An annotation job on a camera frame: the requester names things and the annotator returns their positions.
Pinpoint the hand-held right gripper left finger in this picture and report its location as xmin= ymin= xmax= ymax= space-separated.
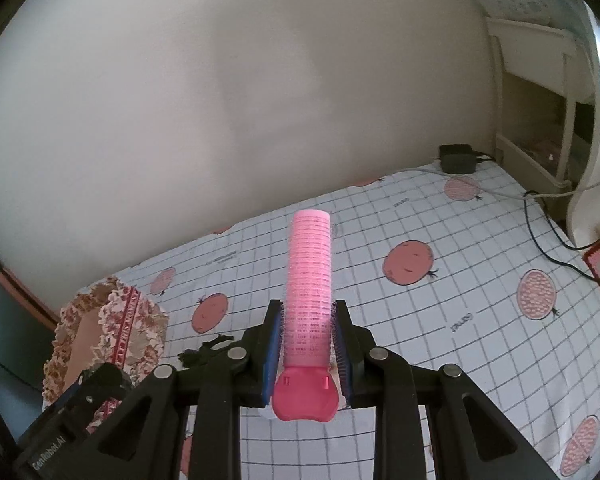
xmin=77 ymin=300 xmax=285 ymax=480

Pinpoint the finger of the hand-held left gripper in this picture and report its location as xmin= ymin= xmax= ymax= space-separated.
xmin=62 ymin=362 xmax=132 ymax=431

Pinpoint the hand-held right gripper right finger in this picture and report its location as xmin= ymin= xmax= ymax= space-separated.
xmin=334 ymin=300 xmax=556 ymax=480

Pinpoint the floral cardboard box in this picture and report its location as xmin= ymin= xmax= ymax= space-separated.
xmin=41 ymin=276 xmax=170 ymax=413

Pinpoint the black toy figure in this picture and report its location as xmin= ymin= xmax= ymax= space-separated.
xmin=177 ymin=332 xmax=247 ymax=367

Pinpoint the pink hair roller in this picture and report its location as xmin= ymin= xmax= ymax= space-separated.
xmin=271 ymin=209 xmax=342 ymax=423

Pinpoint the checked tablecloth covered desktop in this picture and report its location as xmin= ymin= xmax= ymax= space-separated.
xmin=72 ymin=160 xmax=600 ymax=480

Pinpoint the pink flat board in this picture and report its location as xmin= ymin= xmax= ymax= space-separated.
xmin=0 ymin=242 xmax=62 ymax=322

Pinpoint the black power adapter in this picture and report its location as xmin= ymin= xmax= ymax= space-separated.
xmin=439 ymin=144 xmax=477 ymax=174

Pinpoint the white chair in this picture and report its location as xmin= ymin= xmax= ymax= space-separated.
xmin=564 ymin=5 xmax=600 ymax=248

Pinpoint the white wooden shelf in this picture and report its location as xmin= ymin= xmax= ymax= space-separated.
xmin=484 ymin=15 xmax=581 ymax=186

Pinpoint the black cable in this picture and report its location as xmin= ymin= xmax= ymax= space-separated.
xmin=522 ymin=190 xmax=600 ymax=287

